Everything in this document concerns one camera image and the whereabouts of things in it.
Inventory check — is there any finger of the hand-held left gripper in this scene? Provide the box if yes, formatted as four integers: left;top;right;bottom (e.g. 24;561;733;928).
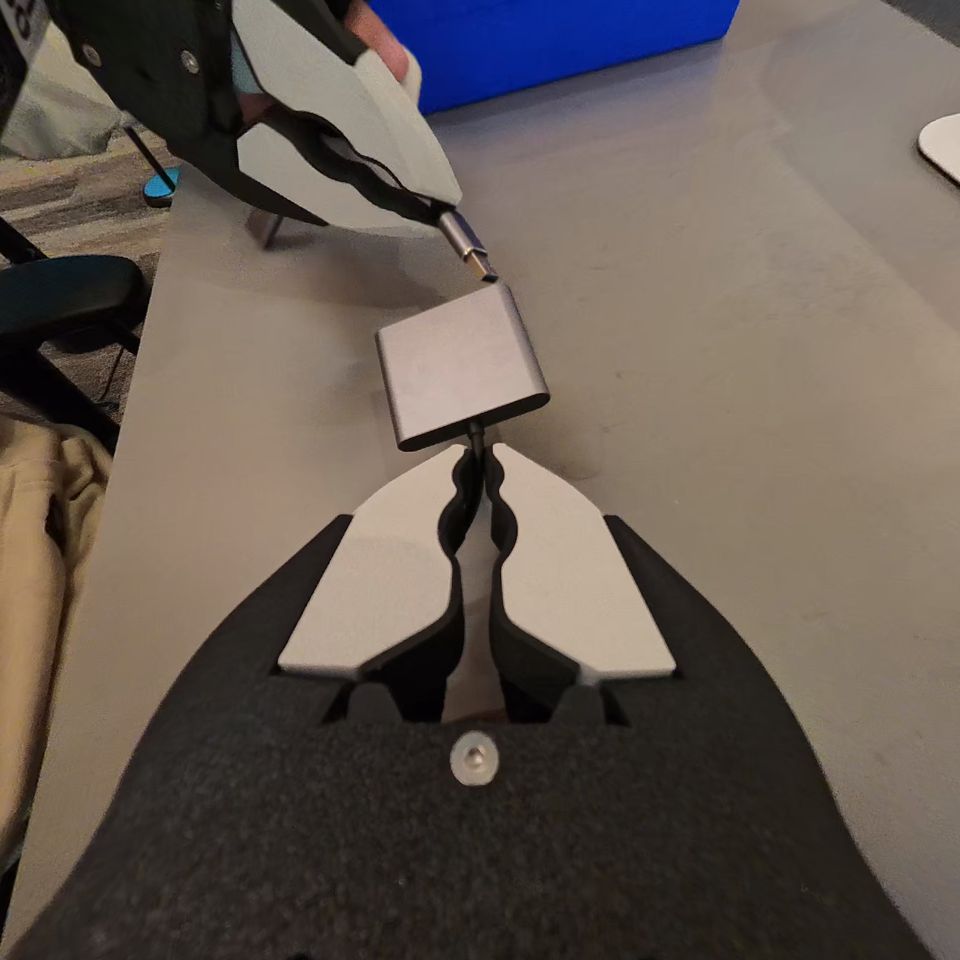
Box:
232;2;464;207
236;120;445;241

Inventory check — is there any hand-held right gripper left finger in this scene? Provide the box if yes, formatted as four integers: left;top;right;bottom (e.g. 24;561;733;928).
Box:
277;442;468;684

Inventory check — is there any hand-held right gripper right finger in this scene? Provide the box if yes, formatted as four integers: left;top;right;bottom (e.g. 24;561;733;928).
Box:
487;444;678;685

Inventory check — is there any dark cable grey plug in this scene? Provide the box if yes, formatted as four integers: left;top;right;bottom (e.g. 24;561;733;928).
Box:
247;112;501;286

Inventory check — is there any short hub lead cable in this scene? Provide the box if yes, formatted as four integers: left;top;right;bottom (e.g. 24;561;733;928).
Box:
450;418;500;541

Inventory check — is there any grey usb hub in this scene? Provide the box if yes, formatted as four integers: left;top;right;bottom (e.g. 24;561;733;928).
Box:
375;283;551;453

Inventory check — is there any blue plastic bin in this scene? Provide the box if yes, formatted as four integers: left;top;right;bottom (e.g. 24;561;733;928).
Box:
367;0;742;115

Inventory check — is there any person's left forearm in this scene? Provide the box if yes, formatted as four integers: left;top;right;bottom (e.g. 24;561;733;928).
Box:
0;30;125;162

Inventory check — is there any person's left hand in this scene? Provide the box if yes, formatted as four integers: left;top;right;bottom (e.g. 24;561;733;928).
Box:
346;0;412;82

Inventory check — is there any black office chair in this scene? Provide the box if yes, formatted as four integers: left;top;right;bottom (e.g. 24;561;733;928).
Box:
0;217;147;455

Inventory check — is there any beige hoodie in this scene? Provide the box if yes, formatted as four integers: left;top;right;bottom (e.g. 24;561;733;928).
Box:
0;416;114;864

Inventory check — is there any wooden document stand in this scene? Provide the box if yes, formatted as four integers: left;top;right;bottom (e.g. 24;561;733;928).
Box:
916;112;960;189

